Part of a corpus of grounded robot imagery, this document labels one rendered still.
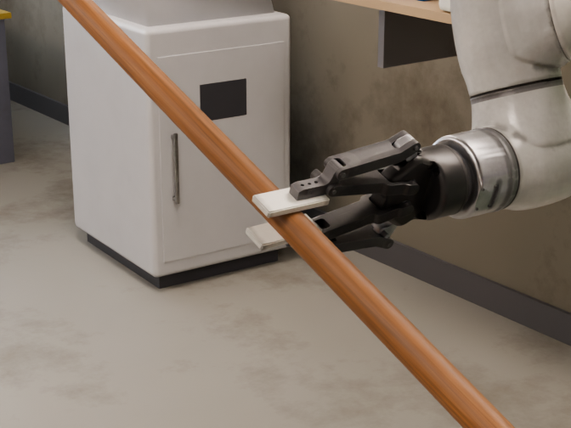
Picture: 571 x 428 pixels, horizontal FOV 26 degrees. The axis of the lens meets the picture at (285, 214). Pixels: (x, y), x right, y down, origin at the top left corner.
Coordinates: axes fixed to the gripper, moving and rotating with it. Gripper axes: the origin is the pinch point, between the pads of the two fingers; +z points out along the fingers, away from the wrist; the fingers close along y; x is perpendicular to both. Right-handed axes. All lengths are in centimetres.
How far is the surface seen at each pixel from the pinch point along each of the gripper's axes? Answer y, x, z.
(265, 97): 183, 281, -210
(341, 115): 201, 284, -255
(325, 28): 170, 307, -255
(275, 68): 172, 285, -215
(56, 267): 270, 306, -134
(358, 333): 230, 184, -201
